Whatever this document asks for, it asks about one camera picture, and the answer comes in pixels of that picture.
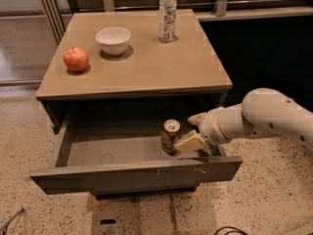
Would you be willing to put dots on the open grey top drawer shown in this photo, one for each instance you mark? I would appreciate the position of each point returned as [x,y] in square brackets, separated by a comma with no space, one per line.
[117,153]

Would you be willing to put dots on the grey metal rod on floor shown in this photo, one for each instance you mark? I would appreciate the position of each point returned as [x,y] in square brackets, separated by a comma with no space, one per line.
[5,225]

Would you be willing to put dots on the clear plastic water bottle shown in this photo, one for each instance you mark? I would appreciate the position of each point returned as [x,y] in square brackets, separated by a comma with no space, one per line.
[166,20]

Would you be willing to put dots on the orange soda can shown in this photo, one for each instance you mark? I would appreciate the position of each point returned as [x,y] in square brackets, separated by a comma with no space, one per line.
[170,132]

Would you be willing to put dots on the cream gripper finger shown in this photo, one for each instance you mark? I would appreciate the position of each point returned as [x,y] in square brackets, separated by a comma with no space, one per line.
[192,141]
[196,119]

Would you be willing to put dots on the white ceramic bowl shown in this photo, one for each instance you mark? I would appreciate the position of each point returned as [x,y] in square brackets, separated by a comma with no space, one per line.
[113,40]

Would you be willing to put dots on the red apple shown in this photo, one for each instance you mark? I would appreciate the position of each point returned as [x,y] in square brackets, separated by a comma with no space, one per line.
[76,59]

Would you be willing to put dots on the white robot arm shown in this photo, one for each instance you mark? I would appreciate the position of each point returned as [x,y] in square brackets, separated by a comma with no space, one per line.
[263,113]

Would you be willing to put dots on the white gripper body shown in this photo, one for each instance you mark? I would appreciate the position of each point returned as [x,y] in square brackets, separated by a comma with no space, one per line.
[211,127]

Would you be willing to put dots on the grey cabinet with tan top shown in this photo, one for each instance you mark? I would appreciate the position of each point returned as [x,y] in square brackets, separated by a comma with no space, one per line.
[149,67]

